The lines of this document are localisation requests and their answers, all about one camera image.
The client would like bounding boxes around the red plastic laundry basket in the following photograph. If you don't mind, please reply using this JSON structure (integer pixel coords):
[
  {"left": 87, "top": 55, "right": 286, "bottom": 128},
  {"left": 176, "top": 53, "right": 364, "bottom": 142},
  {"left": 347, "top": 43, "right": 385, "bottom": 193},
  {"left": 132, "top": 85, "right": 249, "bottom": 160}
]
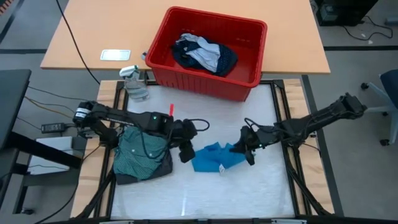
[{"left": 145, "top": 6, "right": 268, "bottom": 103}]

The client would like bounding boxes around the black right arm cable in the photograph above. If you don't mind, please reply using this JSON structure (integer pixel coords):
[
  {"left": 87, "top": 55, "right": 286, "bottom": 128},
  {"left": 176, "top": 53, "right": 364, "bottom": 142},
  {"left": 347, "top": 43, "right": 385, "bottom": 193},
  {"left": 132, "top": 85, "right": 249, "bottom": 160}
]
[{"left": 244, "top": 117, "right": 265, "bottom": 131}]

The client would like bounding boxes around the bright blue garment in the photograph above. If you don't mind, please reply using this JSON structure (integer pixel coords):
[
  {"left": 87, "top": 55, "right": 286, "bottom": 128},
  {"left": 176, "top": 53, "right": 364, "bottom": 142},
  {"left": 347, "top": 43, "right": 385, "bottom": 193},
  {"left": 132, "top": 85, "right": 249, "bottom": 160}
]
[{"left": 191, "top": 142, "right": 249, "bottom": 174}]

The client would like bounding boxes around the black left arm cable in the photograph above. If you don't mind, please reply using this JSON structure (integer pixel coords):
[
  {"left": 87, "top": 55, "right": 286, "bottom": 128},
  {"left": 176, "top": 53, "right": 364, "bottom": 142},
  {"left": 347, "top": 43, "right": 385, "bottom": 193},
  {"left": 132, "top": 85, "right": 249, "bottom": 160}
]
[{"left": 139, "top": 118, "right": 211, "bottom": 159}]

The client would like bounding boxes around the navy dotted garment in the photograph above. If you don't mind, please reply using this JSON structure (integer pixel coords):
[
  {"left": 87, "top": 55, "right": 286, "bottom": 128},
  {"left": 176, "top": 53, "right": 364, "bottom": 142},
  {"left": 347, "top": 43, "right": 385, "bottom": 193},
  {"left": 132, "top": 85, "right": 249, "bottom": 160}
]
[{"left": 171, "top": 39, "right": 239, "bottom": 78}]

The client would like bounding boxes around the clear spray bottle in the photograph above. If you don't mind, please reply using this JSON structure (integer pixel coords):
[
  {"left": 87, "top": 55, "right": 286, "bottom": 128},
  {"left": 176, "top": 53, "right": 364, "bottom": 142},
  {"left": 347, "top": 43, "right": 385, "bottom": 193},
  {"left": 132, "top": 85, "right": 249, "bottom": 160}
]
[{"left": 119, "top": 64, "right": 150, "bottom": 102}]

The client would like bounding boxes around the blue office chair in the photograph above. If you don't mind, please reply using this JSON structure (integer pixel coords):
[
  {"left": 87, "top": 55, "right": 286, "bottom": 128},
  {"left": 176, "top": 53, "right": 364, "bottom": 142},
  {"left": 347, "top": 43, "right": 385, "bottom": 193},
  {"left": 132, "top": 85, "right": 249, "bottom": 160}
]
[{"left": 354, "top": 68, "right": 398, "bottom": 146}]

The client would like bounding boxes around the black floor cable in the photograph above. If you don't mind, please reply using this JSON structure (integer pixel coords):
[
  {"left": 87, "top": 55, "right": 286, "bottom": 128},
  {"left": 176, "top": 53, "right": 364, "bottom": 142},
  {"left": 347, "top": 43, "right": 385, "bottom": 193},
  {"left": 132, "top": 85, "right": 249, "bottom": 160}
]
[{"left": 341, "top": 15, "right": 394, "bottom": 41}]

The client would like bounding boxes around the black aluminium frame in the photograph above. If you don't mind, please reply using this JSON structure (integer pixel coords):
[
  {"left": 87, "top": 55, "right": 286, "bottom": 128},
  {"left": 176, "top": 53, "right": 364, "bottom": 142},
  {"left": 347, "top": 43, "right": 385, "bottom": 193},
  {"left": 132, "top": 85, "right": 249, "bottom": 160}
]
[{"left": 74, "top": 79, "right": 335, "bottom": 224}]

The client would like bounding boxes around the thin black cable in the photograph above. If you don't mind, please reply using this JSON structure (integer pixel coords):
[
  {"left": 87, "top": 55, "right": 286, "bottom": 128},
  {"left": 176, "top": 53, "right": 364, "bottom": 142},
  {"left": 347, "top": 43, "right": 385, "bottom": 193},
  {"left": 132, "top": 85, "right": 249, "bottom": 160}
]
[{"left": 27, "top": 86, "right": 78, "bottom": 101}]

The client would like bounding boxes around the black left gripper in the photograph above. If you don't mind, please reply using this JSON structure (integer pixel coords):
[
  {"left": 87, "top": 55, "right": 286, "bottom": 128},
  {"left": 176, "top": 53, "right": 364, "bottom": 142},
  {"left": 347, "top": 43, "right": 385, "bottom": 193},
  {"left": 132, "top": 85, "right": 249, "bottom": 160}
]
[{"left": 169, "top": 118, "right": 198, "bottom": 164}]

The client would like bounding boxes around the thick black desk cable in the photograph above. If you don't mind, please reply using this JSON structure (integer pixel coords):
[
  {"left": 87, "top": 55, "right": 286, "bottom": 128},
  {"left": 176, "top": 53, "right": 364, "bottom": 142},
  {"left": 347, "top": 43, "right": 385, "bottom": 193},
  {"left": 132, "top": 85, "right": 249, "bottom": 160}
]
[{"left": 55, "top": 0, "right": 101, "bottom": 85}]

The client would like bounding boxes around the black computer case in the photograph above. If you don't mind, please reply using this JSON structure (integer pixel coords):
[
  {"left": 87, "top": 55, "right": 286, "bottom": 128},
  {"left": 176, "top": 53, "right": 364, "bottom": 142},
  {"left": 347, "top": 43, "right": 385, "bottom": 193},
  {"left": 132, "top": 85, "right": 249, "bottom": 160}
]
[{"left": 314, "top": 0, "right": 379, "bottom": 27}]

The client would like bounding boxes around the thin orange cable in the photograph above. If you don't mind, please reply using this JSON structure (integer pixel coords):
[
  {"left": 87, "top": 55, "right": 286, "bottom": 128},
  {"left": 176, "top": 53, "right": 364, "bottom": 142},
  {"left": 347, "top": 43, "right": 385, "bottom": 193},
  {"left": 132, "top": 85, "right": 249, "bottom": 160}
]
[{"left": 24, "top": 96, "right": 68, "bottom": 116}]

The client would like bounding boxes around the black stand bar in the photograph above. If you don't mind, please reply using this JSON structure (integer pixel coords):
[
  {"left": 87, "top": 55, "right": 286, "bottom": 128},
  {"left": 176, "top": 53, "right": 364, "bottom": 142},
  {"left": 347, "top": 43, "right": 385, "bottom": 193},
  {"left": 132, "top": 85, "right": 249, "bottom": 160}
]
[{"left": 6, "top": 132, "right": 83, "bottom": 170}]

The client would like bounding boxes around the white box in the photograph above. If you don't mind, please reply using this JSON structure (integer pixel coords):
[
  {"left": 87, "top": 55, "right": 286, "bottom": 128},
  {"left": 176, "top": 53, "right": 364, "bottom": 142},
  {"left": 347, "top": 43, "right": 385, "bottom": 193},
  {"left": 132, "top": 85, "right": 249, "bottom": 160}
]
[{"left": 28, "top": 136, "right": 88, "bottom": 175}]

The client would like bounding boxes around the black power adapter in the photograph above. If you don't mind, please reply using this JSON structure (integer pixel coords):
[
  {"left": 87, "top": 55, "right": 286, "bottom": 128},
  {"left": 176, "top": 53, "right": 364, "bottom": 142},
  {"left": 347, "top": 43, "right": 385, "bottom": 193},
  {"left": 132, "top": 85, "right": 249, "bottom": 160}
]
[{"left": 41, "top": 123, "right": 66, "bottom": 134}]

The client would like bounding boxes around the light wooden desk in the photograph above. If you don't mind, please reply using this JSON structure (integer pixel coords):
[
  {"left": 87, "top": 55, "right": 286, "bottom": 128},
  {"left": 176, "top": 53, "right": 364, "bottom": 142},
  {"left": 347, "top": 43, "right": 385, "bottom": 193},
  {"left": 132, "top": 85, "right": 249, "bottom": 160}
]
[{"left": 39, "top": 0, "right": 331, "bottom": 75}]

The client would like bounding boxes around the teal dotted button shirt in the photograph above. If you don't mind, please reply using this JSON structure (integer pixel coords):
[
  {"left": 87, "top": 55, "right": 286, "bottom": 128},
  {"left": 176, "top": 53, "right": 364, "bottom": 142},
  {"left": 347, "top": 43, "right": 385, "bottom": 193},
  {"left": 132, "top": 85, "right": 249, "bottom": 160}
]
[{"left": 113, "top": 126, "right": 171, "bottom": 181}]

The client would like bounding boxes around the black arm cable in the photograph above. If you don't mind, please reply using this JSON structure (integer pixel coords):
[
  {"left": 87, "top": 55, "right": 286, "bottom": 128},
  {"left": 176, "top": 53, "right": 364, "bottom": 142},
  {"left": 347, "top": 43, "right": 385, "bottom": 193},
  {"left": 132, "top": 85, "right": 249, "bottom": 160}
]
[
  {"left": 139, "top": 118, "right": 211, "bottom": 159},
  {"left": 244, "top": 117, "right": 265, "bottom": 131}
]

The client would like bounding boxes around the dark grey garment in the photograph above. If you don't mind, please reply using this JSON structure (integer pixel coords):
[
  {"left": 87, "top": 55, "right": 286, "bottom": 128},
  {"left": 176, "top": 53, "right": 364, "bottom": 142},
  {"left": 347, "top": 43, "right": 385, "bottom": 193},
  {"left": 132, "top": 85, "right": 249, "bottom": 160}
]
[{"left": 114, "top": 152, "right": 174, "bottom": 186}]

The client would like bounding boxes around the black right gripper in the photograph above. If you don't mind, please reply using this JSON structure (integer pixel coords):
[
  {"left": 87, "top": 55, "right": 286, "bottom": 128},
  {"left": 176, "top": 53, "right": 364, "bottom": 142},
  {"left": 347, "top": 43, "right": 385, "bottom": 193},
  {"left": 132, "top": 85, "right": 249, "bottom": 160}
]
[{"left": 229, "top": 126, "right": 268, "bottom": 166}]

